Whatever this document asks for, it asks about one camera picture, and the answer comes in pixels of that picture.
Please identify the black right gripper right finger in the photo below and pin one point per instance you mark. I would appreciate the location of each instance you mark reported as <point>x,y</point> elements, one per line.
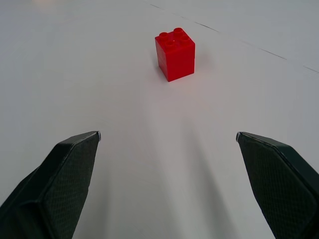
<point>276,189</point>

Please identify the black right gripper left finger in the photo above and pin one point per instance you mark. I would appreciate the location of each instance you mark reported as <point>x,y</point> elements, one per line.
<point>57,189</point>

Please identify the red toy brick stack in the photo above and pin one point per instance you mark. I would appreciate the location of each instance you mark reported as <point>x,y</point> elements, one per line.
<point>177,58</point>

